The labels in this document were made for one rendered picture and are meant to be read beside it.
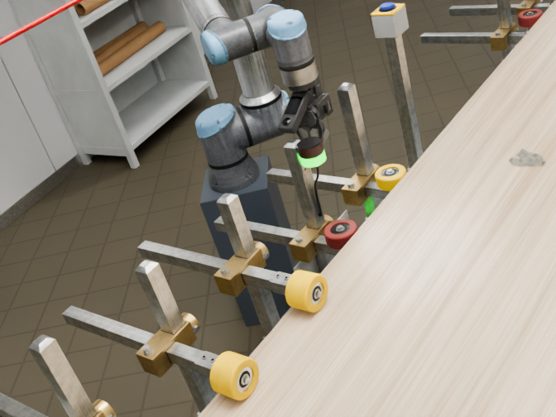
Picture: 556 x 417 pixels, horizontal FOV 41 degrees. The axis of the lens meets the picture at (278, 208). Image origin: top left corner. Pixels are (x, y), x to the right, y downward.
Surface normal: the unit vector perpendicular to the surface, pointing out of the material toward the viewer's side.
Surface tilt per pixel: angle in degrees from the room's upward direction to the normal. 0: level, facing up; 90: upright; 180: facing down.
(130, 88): 90
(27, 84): 90
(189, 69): 90
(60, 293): 0
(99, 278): 0
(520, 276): 0
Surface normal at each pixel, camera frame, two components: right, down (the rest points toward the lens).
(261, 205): 0.00, 0.54
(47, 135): 0.83, 0.08
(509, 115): -0.26, -0.81
